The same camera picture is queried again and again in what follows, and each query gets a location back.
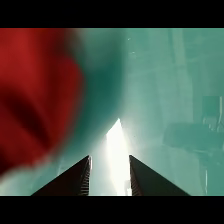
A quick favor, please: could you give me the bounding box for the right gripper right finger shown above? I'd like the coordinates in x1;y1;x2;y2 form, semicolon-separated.
128;154;190;197

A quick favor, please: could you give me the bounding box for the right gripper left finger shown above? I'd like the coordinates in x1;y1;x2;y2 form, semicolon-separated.
31;154;92;197

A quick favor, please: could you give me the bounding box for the red garment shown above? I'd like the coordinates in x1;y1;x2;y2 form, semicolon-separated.
0;28;84;177

